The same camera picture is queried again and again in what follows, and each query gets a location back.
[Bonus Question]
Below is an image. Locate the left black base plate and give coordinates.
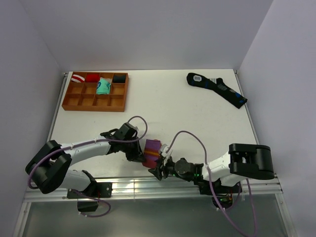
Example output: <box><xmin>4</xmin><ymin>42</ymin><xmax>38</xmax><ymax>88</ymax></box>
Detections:
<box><xmin>67</xmin><ymin>182</ymin><xmax>112</xmax><ymax>199</ymax></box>

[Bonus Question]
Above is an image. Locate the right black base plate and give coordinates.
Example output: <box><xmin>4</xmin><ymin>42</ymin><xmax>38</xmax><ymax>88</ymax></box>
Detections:
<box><xmin>197</xmin><ymin>180</ymin><xmax>242</xmax><ymax>196</ymax></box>

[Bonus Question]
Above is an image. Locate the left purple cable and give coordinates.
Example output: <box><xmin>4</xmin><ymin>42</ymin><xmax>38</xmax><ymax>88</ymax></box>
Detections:
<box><xmin>27</xmin><ymin>116</ymin><xmax>148</xmax><ymax>218</ymax></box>

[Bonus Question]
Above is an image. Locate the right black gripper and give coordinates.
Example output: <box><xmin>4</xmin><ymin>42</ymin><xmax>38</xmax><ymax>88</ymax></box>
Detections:
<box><xmin>148</xmin><ymin>155</ymin><xmax>192</xmax><ymax>181</ymax></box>

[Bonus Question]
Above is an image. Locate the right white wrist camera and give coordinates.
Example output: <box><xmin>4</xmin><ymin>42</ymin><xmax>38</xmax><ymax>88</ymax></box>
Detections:
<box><xmin>159</xmin><ymin>144</ymin><xmax>172</xmax><ymax>165</ymax></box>

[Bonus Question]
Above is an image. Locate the dark teal rolled sock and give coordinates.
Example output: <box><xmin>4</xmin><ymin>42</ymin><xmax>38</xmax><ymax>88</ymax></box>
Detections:
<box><xmin>112</xmin><ymin>75</ymin><xmax>126</xmax><ymax>83</ymax></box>

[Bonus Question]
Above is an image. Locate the brown wooden divider tray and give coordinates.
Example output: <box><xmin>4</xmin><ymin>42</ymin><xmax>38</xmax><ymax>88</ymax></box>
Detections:
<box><xmin>62</xmin><ymin>71</ymin><xmax>129</xmax><ymax>112</ymax></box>

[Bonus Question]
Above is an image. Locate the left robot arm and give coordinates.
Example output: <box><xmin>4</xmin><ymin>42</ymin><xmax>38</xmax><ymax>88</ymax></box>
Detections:
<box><xmin>25</xmin><ymin>122</ymin><xmax>145</xmax><ymax>197</ymax></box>

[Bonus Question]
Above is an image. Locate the black blue sock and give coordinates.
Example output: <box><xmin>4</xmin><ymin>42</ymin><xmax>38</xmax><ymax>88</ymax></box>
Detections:
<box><xmin>186</xmin><ymin>73</ymin><xmax>247</xmax><ymax>109</ymax></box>

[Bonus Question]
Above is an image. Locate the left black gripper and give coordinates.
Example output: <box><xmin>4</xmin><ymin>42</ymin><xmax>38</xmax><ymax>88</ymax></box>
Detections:
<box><xmin>120</xmin><ymin>136</ymin><xmax>146</xmax><ymax>162</ymax></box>

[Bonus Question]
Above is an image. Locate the maroon purple striped sock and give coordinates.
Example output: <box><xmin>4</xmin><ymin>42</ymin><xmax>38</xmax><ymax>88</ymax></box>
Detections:
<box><xmin>142</xmin><ymin>139</ymin><xmax>162</xmax><ymax>169</ymax></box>

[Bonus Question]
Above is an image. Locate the mint green rolled sock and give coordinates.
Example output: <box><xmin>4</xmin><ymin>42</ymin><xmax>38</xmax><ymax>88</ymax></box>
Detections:
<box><xmin>96</xmin><ymin>78</ymin><xmax>112</xmax><ymax>95</ymax></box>

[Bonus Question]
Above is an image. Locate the red white striped rolled sock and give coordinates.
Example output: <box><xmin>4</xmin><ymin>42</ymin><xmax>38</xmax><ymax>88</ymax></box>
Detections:
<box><xmin>71</xmin><ymin>74</ymin><xmax>85</xmax><ymax>83</ymax></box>

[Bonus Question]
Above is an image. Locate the aluminium frame rail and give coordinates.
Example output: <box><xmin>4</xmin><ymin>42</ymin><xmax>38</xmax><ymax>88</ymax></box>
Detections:
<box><xmin>23</xmin><ymin>177</ymin><xmax>283</xmax><ymax>202</ymax></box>

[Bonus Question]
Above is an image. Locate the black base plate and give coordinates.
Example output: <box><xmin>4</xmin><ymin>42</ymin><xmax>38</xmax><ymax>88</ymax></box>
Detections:
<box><xmin>197</xmin><ymin>180</ymin><xmax>242</xmax><ymax>196</ymax></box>
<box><xmin>67</xmin><ymin>182</ymin><xmax>112</xmax><ymax>199</ymax></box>

